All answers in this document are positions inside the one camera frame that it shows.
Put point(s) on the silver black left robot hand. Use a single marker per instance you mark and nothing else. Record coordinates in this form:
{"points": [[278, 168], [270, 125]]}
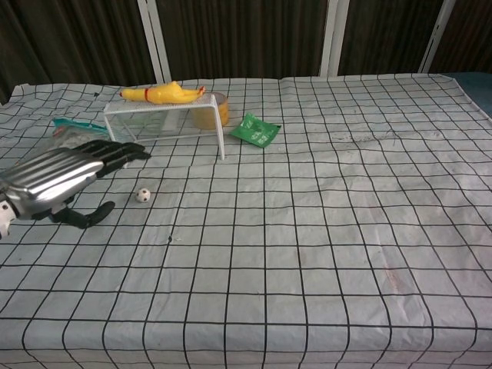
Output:
{"points": [[54, 177]]}

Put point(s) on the small white soccer ball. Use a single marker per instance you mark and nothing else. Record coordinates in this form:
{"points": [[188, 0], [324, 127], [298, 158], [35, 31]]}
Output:
{"points": [[142, 195]]}

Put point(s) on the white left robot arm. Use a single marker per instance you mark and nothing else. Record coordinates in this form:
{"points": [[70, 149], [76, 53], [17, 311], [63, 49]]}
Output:
{"points": [[4, 221]]}

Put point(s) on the yellow tape roll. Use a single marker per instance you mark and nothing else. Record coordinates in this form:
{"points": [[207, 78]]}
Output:
{"points": [[221, 109]]}

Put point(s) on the clear teal zip bag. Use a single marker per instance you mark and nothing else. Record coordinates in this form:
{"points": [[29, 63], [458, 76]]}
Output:
{"points": [[73, 128]]}

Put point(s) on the yellow rubber chicken toy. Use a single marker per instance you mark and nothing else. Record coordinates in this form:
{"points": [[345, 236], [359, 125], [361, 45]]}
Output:
{"points": [[163, 94]]}

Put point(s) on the green foil packet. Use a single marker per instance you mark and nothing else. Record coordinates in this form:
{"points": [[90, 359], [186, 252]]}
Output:
{"points": [[255, 130]]}

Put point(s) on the white black grid tablecloth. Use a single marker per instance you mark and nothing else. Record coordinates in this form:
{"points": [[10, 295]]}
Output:
{"points": [[269, 230]]}

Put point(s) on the dark pleated curtain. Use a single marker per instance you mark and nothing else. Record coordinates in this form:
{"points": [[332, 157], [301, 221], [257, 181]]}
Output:
{"points": [[238, 34]]}

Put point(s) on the white metal frame post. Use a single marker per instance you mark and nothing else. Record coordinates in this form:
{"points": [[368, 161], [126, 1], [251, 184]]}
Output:
{"points": [[153, 38], [333, 36], [438, 34]]}

